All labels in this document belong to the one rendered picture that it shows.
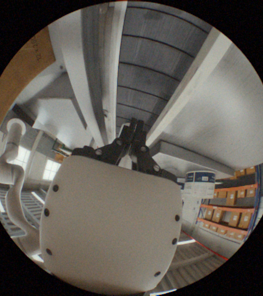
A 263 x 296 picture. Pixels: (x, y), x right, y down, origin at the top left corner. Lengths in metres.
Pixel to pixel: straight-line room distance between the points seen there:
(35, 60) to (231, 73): 0.31
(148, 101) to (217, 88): 0.14
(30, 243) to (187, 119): 0.70
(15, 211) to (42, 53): 0.54
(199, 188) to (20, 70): 0.68
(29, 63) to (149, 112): 0.23
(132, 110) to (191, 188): 0.48
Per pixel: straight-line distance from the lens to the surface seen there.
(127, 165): 0.17
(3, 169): 0.66
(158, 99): 0.15
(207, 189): 0.56
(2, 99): 0.18
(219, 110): 0.25
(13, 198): 0.58
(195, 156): 0.44
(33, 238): 0.53
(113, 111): 0.20
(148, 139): 0.18
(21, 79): 0.19
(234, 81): 0.22
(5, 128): 0.96
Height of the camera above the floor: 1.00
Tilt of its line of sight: 20 degrees down
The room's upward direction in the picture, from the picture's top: 165 degrees counter-clockwise
